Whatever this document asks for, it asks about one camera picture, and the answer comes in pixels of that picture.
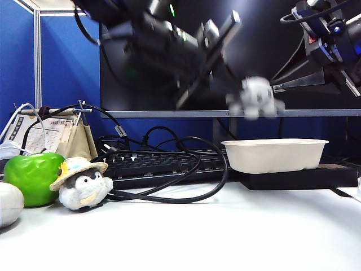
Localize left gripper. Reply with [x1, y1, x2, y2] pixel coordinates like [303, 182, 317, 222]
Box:
[176, 10, 246, 110]

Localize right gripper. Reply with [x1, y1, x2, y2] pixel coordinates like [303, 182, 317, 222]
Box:
[270, 1, 361, 97]

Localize grey fluffy octopus plush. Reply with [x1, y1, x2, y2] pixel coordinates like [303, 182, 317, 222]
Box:
[225, 75, 286, 121]

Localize cream paper lunch box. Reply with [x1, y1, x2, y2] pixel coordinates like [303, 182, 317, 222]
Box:
[220, 138, 330, 174]

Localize black flat box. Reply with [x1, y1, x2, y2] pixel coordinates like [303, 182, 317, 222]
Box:
[239, 162, 359, 191]

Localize grey monitor stand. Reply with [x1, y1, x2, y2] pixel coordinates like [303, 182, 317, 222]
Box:
[213, 117, 237, 143]

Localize black computer monitor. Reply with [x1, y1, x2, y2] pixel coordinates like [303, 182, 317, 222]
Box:
[100, 0, 361, 119]

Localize black keyboard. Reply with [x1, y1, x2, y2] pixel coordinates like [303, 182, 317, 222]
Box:
[97, 149, 240, 190]

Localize black power plug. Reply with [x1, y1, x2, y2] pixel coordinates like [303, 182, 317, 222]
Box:
[103, 143, 126, 155]

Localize beige canvas desk calendar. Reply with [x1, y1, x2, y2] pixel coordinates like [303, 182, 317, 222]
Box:
[0, 100, 99, 161]

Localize penguin plush with straw hat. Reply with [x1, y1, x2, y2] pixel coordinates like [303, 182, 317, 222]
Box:
[49, 157, 114, 212]

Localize green apple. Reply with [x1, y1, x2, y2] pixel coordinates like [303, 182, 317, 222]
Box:
[3, 148, 66, 208]

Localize white plastic bag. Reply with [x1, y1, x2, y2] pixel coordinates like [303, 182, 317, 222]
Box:
[0, 142, 32, 163]

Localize white rounded pod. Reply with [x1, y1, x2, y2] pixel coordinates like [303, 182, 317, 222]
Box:
[0, 182, 25, 229]

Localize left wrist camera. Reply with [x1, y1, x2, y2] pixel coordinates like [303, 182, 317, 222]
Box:
[200, 18, 221, 43]

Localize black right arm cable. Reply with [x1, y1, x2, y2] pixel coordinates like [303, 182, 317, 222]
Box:
[280, 0, 350, 23]

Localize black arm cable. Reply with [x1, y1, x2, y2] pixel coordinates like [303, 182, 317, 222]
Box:
[73, 5, 100, 46]
[280, 0, 350, 23]

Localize thick black cable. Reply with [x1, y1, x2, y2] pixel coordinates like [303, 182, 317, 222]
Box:
[93, 135, 228, 204]

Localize black cable with ferrite bead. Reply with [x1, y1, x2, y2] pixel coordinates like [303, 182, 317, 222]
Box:
[21, 104, 133, 156]

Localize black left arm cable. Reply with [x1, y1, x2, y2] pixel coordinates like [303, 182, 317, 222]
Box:
[73, 5, 100, 46]

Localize silver partition frame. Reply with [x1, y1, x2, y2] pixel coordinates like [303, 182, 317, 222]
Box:
[12, 0, 88, 110]

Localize white charging cable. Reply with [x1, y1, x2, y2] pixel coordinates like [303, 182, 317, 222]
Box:
[0, 103, 47, 155]

